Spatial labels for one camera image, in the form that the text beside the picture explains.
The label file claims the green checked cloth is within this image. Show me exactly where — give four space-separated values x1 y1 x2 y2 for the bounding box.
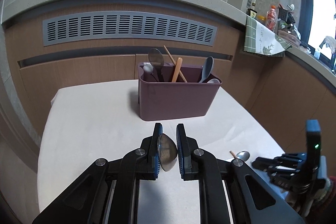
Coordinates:
241 15 293 58

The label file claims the grey vent grille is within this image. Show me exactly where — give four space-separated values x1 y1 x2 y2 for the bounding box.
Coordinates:
42 11 218 46

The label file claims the window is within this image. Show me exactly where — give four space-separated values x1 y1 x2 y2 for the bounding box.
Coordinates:
307 0 336 61

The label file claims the brown plastic utensil holder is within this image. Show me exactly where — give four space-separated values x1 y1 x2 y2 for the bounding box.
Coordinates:
138 63 222 122

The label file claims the beige tablecloth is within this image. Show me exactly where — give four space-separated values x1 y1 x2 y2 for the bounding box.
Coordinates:
37 78 295 224

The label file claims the small pale round-head spoon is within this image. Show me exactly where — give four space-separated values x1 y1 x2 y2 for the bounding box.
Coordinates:
142 64 158 81

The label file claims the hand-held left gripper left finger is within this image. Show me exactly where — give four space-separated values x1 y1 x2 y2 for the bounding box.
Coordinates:
31 123 163 224

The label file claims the dark sauce bottle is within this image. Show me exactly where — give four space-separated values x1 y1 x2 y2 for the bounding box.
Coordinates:
247 2 259 20

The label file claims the black countertop rack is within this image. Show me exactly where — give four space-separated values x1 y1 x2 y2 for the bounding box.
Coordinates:
278 4 297 25

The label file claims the red-capped bottle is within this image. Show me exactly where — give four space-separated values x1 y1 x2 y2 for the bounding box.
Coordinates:
266 5 278 30

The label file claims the person's right hand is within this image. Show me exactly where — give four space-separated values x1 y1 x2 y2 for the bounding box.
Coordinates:
287 175 336 217

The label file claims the dark spoon with black handle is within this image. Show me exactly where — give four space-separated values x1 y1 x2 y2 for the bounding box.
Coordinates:
148 48 165 82

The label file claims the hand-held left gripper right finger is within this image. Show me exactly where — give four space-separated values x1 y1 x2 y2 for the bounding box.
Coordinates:
176 123 306 224

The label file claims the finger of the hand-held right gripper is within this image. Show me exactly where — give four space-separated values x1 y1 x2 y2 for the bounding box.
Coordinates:
252 153 307 170
266 168 305 188

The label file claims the wooden spoon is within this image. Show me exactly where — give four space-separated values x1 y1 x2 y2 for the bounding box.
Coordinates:
171 57 183 83

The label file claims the wooden cabinet front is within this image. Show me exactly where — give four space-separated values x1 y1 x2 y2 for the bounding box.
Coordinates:
5 2 336 153

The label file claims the grey plastic spoon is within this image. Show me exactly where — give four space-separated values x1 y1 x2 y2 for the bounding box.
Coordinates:
197 56 214 83

